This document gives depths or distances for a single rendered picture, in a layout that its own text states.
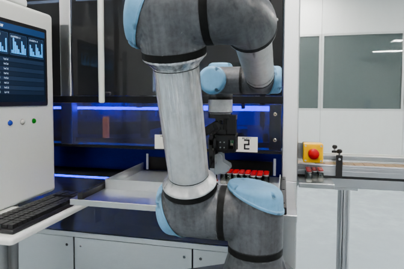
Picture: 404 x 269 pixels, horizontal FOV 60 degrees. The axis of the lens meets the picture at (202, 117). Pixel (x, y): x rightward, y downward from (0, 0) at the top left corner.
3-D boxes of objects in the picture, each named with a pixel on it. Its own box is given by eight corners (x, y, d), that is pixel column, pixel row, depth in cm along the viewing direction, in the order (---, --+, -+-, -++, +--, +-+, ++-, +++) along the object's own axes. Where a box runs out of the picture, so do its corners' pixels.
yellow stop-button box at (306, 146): (302, 159, 140) (302, 141, 140) (321, 160, 138) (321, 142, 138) (303, 162, 133) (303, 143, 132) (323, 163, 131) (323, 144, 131)
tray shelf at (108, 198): (132, 173, 158) (132, 169, 158) (293, 182, 143) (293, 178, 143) (69, 204, 112) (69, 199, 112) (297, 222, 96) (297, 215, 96)
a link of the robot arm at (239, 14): (282, -51, 52) (282, 64, 98) (208, -44, 54) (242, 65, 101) (281, 23, 49) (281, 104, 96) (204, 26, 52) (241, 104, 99)
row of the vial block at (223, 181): (220, 182, 133) (220, 170, 133) (269, 185, 129) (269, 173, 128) (219, 184, 131) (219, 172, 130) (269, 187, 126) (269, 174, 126)
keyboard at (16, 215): (60, 195, 143) (60, 189, 143) (91, 197, 140) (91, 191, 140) (-27, 230, 105) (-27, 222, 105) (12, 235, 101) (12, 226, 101)
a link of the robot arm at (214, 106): (205, 99, 105) (211, 99, 113) (205, 114, 105) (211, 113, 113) (230, 99, 103) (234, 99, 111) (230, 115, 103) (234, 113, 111)
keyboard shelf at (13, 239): (39, 197, 149) (38, 191, 149) (97, 202, 142) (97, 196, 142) (-66, 238, 106) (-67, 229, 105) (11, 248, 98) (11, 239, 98)
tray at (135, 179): (142, 170, 157) (142, 162, 157) (199, 173, 151) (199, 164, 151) (105, 188, 124) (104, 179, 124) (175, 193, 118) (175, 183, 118)
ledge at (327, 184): (297, 179, 148) (297, 175, 148) (329, 181, 145) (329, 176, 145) (299, 187, 135) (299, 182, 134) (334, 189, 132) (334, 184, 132)
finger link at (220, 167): (228, 185, 104) (229, 154, 105) (208, 184, 106) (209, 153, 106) (229, 184, 107) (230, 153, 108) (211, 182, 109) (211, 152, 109)
